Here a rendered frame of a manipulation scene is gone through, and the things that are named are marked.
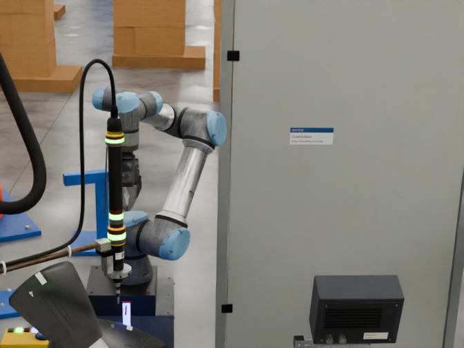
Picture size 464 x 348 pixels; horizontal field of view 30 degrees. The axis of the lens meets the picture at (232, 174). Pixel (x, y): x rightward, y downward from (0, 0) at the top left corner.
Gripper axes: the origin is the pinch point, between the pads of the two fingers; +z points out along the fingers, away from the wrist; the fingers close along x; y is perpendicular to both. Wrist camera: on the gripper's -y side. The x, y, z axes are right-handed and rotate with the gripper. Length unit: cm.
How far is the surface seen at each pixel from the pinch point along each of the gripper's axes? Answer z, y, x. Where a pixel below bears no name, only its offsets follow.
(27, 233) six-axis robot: 141, 310, 79
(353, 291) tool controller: 19, -19, -68
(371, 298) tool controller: 20, -23, -73
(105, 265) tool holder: -6, -53, 4
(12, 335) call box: 36, -13, 34
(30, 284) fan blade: 0, -51, 22
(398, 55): -23, 126, -117
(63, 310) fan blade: 7, -52, 15
